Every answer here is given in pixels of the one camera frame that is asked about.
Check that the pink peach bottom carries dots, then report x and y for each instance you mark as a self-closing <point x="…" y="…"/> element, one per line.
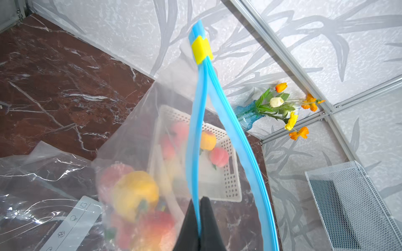
<point x="154" y="232"/>

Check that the orange yellow artificial flowers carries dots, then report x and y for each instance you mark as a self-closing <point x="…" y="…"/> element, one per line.
<point x="277" y="104"/>

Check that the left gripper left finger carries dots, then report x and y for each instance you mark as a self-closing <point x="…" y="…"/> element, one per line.
<point x="188" y="239"/>

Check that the yellow peach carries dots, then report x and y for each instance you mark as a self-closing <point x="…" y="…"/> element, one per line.
<point x="134" y="194"/>
<point x="208" y="141"/>

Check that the pink peach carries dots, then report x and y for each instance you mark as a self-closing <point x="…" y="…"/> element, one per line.
<point x="154" y="232"/>
<point x="108" y="178"/>
<point x="219" y="157"/>
<point x="180" y="131"/>
<point x="167" y="147"/>

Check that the blue glass vase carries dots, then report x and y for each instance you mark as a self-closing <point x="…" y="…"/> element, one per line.
<point x="247" y="115"/>

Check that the pink peach top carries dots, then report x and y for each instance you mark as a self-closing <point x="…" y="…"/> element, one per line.
<point x="180" y="131"/>

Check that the white wire mesh basket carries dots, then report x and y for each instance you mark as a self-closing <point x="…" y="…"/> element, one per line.
<point x="353" y="214"/>

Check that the white plastic fruit basket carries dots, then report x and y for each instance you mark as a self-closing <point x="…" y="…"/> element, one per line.
<point x="219" y="184"/>

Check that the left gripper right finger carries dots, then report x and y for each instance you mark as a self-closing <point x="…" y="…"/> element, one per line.
<point x="210" y="238"/>

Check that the clear zip-top bag blue zipper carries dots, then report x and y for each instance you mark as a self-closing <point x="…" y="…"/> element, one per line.
<point x="190" y="84"/>

